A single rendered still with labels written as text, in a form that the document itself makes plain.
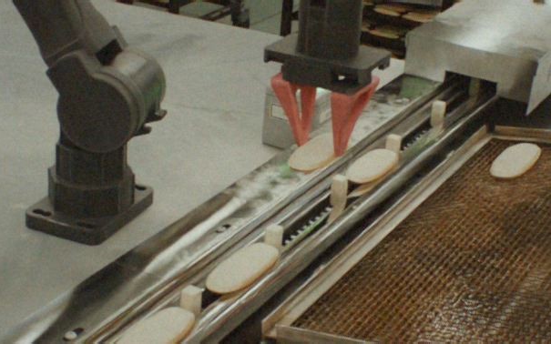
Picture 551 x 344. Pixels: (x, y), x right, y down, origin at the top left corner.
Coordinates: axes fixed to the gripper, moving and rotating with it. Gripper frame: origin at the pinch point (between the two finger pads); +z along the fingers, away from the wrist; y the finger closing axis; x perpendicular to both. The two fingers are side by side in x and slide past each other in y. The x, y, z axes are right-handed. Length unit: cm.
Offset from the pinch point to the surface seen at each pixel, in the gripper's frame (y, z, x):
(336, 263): -8.3, 4.5, 13.2
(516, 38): -3, 2, -53
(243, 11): 167, 79, -279
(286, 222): 2.6, 8.7, 1.2
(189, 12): 203, 89, -296
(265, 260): -0.2, 8.0, 10.4
